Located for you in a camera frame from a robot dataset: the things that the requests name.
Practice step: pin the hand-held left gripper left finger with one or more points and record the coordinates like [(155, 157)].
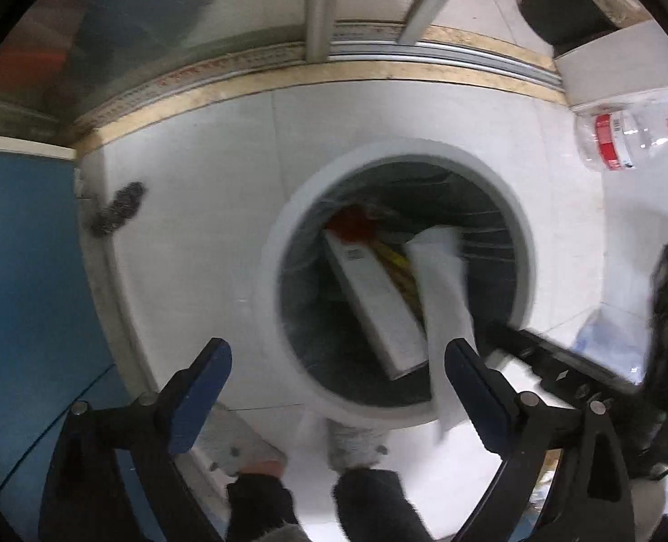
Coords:
[(199, 392)]

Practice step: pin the clear bottle with red label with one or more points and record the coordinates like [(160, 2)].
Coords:
[(622, 135)]

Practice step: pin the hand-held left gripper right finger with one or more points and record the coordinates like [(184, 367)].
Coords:
[(474, 401)]

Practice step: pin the white round waste bin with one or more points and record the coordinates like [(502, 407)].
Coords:
[(311, 271)]

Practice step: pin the yellow striped wrapper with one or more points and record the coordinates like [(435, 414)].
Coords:
[(396, 268)]

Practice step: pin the person's dark trouser leg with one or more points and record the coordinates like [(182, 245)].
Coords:
[(379, 505), (263, 505)]

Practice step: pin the red wrapper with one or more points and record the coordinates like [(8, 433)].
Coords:
[(354, 223)]

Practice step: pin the blue panel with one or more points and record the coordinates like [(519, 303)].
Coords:
[(29, 305)]

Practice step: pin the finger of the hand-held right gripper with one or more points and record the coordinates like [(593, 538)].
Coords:
[(560, 358)]

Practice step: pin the metal sliding door track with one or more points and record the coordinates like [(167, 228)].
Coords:
[(322, 68)]

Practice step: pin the white paper sheet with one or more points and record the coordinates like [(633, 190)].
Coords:
[(444, 293)]

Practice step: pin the sliding glass door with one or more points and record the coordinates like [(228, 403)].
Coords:
[(198, 5)]

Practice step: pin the clear plastic bag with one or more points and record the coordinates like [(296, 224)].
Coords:
[(611, 344)]

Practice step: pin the long white cardboard box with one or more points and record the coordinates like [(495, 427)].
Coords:
[(376, 305)]

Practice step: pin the grey slipper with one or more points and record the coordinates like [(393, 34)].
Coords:
[(356, 443), (238, 443)]

